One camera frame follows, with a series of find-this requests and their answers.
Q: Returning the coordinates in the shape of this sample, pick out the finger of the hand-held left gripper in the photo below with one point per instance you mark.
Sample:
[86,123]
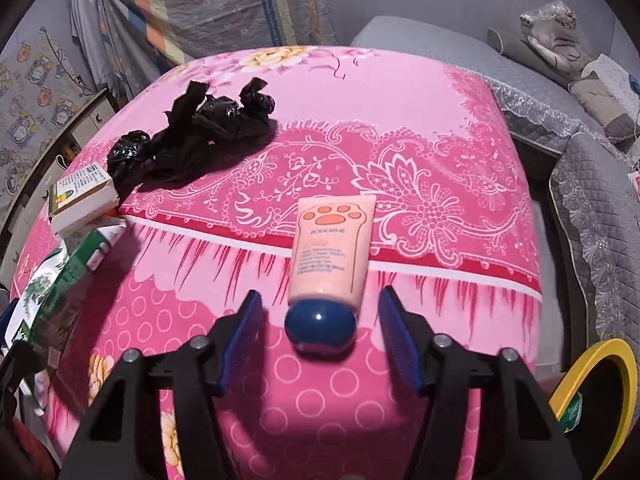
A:
[6,322]

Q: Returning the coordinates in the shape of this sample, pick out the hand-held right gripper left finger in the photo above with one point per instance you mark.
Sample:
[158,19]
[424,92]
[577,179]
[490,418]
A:
[240,342]

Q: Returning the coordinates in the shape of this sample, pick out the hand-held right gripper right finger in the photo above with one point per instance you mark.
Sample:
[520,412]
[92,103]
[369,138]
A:
[400,342]

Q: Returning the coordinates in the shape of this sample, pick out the leaf print green pack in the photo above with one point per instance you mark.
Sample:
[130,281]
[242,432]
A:
[42,280]

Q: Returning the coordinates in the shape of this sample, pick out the green white wipes pack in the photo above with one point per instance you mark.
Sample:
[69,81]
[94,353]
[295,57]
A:
[80,270]

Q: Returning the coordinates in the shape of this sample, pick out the pink tube with blue cap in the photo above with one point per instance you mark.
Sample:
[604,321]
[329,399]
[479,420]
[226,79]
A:
[325,250]

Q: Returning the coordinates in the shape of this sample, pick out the large white green tissue pack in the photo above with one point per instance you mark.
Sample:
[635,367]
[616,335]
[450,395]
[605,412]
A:
[570,412]

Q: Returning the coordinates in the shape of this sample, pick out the yellow trash bin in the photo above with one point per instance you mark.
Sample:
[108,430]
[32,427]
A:
[607,360]

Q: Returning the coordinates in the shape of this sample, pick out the green paper box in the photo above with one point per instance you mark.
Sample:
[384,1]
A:
[85,200]

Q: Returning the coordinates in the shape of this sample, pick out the small black plastic bag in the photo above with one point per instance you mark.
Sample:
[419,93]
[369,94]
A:
[127,152]

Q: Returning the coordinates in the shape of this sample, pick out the large black plastic bag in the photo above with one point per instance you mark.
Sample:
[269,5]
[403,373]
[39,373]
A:
[210,130]

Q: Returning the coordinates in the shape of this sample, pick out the white low cabinet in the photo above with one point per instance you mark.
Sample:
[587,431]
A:
[97,112]

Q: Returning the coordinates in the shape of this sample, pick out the pink floral blanket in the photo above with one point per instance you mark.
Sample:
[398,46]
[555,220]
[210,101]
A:
[425,110]

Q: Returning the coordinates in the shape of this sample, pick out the cartoon printed cloth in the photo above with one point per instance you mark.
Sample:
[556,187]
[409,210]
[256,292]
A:
[35,90]

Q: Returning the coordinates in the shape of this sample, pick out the grey quilted sofa cover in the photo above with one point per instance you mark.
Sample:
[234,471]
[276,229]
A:
[600,220]

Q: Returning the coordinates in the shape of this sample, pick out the grey square cushion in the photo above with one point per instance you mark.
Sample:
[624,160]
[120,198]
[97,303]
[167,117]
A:
[600,105]

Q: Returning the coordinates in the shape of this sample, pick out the plain grey cloth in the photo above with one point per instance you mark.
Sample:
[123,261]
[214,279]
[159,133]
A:
[90,20]

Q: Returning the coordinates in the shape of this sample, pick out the grey long pillow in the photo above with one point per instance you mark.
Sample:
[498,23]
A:
[510,47]

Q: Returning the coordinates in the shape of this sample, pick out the striped floral cloth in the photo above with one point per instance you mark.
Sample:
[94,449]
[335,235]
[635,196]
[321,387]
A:
[215,5]

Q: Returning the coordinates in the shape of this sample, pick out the tiger plush toy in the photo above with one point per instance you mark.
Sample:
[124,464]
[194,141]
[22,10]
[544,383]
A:
[555,40]

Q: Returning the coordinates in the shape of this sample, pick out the white patterned cushion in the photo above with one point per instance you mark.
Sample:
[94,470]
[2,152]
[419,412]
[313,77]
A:
[610,75]

